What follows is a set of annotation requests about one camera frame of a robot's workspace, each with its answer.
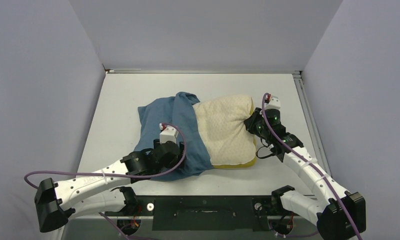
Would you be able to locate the yellow white pillow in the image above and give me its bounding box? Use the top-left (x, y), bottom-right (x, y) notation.
top-left (193, 94), bottom-right (257, 169)

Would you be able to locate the blue pillowcase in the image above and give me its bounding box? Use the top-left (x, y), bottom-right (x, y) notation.
top-left (134, 92), bottom-right (213, 182)

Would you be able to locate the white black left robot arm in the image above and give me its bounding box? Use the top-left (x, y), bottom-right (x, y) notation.
top-left (34, 140), bottom-right (187, 233)

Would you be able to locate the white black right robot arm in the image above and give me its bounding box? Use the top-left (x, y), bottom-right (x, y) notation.
top-left (244, 108), bottom-right (366, 240)

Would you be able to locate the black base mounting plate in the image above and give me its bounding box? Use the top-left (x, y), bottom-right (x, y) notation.
top-left (105, 195), bottom-right (292, 232)

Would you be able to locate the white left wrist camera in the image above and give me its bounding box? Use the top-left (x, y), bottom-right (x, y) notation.
top-left (159, 123), bottom-right (179, 144)

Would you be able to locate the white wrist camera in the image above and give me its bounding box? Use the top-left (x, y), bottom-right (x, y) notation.
top-left (264, 94), bottom-right (281, 110)
top-left (159, 123), bottom-right (179, 144)

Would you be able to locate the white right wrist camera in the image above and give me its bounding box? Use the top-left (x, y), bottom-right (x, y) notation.
top-left (264, 94), bottom-right (281, 110)

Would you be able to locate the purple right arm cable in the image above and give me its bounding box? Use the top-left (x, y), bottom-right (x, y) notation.
top-left (261, 92), bottom-right (363, 240)

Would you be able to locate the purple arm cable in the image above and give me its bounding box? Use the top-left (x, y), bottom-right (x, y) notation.
top-left (23, 123), bottom-right (187, 240)
top-left (261, 92), bottom-right (363, 240)

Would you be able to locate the aluminium frame rail right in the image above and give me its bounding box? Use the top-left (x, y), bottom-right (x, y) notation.
top-left (292, 71), bottom-right (332, 176)

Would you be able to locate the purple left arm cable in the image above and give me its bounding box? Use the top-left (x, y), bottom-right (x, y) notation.
top-left (23, 123), bottom-right (187, 240)

